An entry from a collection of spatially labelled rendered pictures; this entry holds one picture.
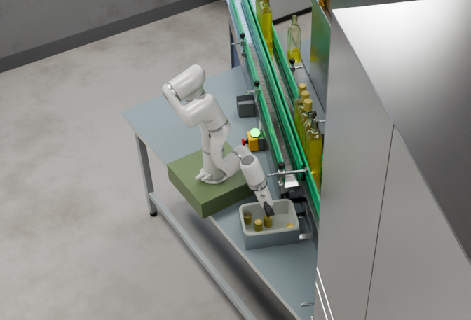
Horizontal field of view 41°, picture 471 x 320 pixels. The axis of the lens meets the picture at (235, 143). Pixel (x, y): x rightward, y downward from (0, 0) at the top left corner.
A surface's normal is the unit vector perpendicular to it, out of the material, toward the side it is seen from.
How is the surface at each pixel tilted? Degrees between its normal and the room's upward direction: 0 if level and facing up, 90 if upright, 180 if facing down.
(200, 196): 2
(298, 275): 0
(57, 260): 0
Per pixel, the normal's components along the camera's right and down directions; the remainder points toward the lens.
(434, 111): -0.04, -0.77
